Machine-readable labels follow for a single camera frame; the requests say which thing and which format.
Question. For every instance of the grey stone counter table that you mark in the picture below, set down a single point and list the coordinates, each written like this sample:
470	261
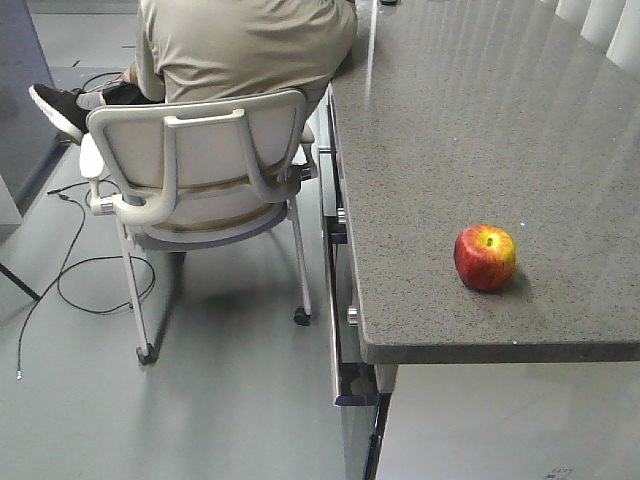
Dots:
458	113

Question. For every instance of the black sneaker on seated person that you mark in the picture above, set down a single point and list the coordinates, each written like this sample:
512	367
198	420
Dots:
61	109

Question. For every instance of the white office chair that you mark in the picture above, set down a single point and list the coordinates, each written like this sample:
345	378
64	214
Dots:
187	176

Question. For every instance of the red yellow apple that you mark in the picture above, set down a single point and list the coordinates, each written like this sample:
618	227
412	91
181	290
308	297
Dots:
484	257

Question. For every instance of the black drawer cabinet under counter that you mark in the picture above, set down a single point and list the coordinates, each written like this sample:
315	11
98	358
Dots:
354	384

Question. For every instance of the seated person in beige shirt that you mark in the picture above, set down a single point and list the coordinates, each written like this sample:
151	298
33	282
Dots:
202	50

